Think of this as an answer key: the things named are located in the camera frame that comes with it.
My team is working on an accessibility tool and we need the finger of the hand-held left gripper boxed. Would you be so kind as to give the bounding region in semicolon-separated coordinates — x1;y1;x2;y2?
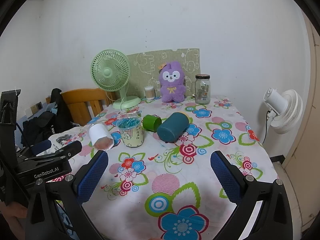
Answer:
16;139;53;158
16;140;83;164

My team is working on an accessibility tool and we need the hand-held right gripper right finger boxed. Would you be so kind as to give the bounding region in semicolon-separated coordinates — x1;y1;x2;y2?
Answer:
210;151;300;240

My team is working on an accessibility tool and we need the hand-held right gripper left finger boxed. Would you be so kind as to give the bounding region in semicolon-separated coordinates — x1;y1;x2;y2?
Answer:
25;151;109;240

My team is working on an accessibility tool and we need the white paper cup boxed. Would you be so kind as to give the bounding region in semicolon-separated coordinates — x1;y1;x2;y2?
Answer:
88;122;115;151

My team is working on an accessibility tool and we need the clear printed plastic cup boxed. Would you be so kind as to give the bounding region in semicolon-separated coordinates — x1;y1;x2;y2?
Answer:
116;116;145;148

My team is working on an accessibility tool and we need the large teal cup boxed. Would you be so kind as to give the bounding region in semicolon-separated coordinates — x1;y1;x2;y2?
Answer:
157;112;190;143

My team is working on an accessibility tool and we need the small green cup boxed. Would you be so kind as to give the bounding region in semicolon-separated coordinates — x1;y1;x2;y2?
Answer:
142;115;162;132

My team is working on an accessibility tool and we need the person's left hand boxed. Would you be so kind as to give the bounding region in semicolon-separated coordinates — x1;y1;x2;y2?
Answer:
0;201;28;222

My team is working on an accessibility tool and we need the white printed cloth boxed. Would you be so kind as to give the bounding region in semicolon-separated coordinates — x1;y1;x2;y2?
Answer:
49;127;90;155

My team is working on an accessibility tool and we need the black backpack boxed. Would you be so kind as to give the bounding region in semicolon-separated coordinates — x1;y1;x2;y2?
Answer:
21;88;75;150

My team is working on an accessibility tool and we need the floral tablecloth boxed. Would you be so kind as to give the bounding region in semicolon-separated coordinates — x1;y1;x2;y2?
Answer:
47;94;279;240

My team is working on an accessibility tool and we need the wooden chair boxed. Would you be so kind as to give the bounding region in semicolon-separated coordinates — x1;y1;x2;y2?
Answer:
61;88;117;127

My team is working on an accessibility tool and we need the green desk fan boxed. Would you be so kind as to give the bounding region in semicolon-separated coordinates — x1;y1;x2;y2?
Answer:
90;50;142;110

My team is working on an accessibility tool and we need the glass jar with black lid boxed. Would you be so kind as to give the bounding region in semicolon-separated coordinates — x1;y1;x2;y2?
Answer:
195;74;211;105

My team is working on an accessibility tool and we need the white circulator fan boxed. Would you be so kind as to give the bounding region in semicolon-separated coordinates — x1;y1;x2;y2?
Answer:
264;87;303;134

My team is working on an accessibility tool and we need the purple plush toy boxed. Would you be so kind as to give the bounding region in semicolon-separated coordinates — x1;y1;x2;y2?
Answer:
158;61;187;103

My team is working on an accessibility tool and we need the green elephant print board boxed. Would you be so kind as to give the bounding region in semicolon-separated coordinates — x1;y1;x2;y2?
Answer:
126;48;200;98

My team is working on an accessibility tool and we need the wall socket plate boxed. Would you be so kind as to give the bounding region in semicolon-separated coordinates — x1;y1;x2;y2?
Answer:
26;102;43;117

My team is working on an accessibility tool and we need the beige wooden door frame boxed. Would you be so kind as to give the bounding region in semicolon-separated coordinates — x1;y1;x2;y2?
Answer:
282;12;320;235

